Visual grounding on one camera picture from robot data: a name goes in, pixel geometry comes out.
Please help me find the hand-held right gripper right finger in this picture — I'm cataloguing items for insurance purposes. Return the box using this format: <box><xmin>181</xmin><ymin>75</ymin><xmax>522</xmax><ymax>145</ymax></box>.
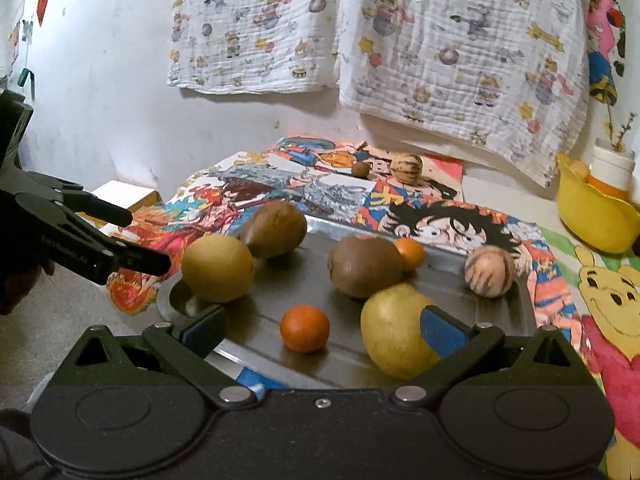
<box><xmin>392</xmin><ymin>304</ymin><xmax>601</xmax><ymax>409</ymax></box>

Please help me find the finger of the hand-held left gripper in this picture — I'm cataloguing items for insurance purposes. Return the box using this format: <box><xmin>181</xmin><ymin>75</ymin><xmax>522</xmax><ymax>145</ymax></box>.
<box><xmin>15</xmin><ymin>194</ymin><xmax>172</xmax><ymax>277</ymax></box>
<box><xmin>27</xmin><ymin>172</ymin><xmax>134</xmax><ymax>228</ymax></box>

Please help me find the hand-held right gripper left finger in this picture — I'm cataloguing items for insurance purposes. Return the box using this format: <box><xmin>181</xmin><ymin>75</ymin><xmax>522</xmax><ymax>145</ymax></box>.
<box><xmin>50</xmin><ymin>304</ymin><xmax>258</xmax><ymax>409</ymax></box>

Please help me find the yellow pear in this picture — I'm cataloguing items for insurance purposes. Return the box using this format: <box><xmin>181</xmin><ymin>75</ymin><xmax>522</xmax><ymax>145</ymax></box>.
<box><xmin>181</xmin><ymin>234</ymin><xmax>255</xmax><ymax>304</ymax></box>
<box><xmin>361</xmin><ymin>282</ymin><xmax>443</xmax><ymax>381</ymax></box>

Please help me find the striped round melon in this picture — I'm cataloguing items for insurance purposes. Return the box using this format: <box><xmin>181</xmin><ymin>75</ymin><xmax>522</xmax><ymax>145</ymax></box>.
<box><xmin>389</xmin><ymin>153</ymin><xmax>425</xmax><ymax>182</ymax></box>
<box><xmin>464</xmin><ymin>245</ymin><xmax>516</xmax><ymax>299</ymax></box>

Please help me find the small orange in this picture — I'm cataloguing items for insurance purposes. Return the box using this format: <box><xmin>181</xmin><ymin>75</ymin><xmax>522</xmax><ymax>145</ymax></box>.
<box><xmin>280</xmin><ymin>306</ymin><xmax>331</xmax><ymax>354</ymax></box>
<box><xmin>394</xmin><ymin>238</ymin><xmax>426</xmax><ymax>272</ymax></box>

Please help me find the brown kiwi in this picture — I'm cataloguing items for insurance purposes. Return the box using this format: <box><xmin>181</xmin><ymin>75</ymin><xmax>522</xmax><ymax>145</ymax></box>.
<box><xmin>239</xmin><ymin>201</ymin><xmax>308</xmax><ymax>260</ymax></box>
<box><xmin>327</xmin><ymin>236</ymin><xmax>405</xmax><ymax>300</ymax></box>

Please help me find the metal tray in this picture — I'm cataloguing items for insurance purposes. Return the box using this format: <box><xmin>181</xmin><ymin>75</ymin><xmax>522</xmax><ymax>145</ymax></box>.
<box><xmin>156</xmin><ymin>210</ymin><xmax>538</xmax><ymax>391</ymax></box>

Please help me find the white cardboard box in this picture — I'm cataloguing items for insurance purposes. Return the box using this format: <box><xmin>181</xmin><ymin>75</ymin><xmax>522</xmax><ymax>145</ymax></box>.
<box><xmin>91</xmin><ymin>179</ymin><xmax>161</xmax><ymax>213</ymax></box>

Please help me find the silver-haired figure poster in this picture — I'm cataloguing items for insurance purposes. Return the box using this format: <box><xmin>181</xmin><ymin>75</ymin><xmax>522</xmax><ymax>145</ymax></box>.
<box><xmin>106</xmin><ymin>162</ymin><xmax>381</xmax><ymax>317</ymax></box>

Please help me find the black-haired boy cartoon poster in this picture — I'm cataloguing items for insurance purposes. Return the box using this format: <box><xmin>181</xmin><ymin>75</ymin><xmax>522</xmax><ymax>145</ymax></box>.
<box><xmin>357</xmin><ymin>187</ymin><xmax>558</xmax><ymax>328</ymax></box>

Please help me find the yellow bear cartoon poster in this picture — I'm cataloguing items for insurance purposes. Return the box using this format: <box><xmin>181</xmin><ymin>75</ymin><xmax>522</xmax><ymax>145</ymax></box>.
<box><xmin>540</xmin><ymin>220</ymin><xmax>640</xmax><ymax>480</ymax></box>

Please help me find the yellow plastic bowl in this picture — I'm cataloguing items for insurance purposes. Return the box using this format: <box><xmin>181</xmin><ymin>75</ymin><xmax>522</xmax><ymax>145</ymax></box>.
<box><xmin>556</xmin><ymin>154</ymin><xmax>640</xmax><ymax>254</ymax></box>

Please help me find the orange fighter cartoon poster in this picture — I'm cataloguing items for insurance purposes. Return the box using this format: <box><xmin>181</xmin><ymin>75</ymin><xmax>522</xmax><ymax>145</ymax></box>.
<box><xmin>265</xmin><ymin>135</ymin><xmax>466</xmax><ymax>206</ymax></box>

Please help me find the printed white muslin cloth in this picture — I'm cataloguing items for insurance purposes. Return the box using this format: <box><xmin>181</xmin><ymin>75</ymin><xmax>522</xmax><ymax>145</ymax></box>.
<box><xmin>166</xmin><ymin>0</ymin><xmax>351</xmax><ymax>96</ymax></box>
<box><xmin>336</xmin><ymin>0</ymin><xmax>592</xmax><ymax>189</ymax></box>

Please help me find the white plastic jar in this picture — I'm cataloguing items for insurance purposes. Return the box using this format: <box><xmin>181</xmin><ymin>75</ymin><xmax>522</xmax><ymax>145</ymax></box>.
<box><xmin>589</xmin><ymin>145</ymin><xmax>633</xmax><ymax>201</ymax></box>

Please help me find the dry flower twig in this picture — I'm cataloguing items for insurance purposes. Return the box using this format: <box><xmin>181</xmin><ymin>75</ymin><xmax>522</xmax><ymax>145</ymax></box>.
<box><xmin>607</xmin><ymin>110</ymin><xmax>638</xmax><ymax>153</ymax></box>

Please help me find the pink cartoon wall poster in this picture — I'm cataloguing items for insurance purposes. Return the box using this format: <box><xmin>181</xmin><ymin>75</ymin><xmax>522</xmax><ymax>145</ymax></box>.
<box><xmin>587</xmin><ymin>0</ymin><xmax>628</xmax><ymax>108</ymax></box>

